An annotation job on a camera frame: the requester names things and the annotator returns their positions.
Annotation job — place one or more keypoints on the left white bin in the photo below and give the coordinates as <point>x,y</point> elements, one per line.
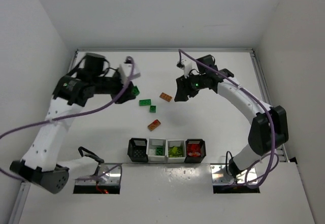
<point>151,146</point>

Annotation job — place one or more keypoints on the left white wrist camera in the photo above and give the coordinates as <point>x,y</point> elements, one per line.
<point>128,71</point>

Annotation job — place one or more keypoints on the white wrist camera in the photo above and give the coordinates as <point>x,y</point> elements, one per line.
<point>128,71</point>
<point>186,66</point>

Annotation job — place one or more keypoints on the far right black bin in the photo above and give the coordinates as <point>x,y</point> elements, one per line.
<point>194,160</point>

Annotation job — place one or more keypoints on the black bin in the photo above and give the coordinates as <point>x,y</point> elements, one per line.
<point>194,160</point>
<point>137,150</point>

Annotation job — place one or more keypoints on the tan lego plate lower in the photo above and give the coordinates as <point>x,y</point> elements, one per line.
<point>153,126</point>

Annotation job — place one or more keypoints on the long green lego brick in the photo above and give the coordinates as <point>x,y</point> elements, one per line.
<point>146,102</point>

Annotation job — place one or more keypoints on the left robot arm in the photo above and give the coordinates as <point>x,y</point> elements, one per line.
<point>86,89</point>

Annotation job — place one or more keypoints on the lime curved lego brick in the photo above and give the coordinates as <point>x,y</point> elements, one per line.
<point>175,150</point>

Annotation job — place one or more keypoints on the tan lego plate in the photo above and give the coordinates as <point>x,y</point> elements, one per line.
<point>153,126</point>
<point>165,97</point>

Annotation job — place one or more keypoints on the white bin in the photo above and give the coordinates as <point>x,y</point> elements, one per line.
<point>175,143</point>
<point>151,146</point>

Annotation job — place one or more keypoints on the dark green square lego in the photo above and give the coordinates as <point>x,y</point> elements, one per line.
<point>152,109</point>

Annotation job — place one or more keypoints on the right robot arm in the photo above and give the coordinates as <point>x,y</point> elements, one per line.
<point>268,124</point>

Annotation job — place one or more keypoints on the tan lego plate upper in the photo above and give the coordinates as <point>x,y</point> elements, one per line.
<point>165,97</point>

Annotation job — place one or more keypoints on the right white bin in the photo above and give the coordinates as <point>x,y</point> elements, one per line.
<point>175,143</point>

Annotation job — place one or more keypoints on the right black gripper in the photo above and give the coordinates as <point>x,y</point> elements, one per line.
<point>186,88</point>

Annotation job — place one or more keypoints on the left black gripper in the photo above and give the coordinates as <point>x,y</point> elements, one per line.
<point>123,91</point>

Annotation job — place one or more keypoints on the far left black bin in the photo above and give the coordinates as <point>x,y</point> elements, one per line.
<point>137,150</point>

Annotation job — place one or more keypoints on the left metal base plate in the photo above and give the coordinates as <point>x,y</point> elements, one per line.
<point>106,174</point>

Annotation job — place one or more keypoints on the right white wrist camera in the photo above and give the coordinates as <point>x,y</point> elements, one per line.
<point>186,66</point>

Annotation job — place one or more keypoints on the metal base plate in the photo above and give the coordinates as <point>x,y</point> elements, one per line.
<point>106,174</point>
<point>221,178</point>

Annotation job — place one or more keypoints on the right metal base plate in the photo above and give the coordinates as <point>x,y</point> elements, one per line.
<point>221,178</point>

